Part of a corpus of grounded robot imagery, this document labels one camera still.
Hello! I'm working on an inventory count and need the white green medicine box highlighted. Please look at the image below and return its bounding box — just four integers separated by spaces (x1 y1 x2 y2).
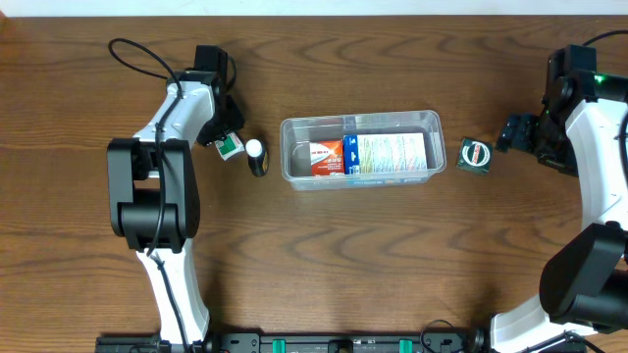
214 132 245 161

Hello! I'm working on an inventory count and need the dark bottle white cap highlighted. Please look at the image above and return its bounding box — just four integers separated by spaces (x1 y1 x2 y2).
245 139 269 177

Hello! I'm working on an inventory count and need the dark green square box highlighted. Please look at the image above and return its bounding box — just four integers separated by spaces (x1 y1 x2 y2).
456 137 494 175

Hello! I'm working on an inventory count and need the red medicine box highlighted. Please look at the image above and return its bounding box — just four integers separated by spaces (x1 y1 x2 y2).
309 140 344 177

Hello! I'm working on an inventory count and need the clear plastic container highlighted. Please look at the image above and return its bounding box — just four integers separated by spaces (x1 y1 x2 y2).
281 110 446 190

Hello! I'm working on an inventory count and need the blue medicine box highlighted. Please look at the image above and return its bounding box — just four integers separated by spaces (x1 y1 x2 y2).
342 132 429 187

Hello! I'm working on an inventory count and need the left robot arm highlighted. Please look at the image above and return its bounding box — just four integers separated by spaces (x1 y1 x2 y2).
97 45 244 352

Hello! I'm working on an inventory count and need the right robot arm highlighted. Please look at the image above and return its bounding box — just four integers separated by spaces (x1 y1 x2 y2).
487 44 627 352

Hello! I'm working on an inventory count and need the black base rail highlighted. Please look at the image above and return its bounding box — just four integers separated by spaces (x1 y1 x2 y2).
94 328 491 353

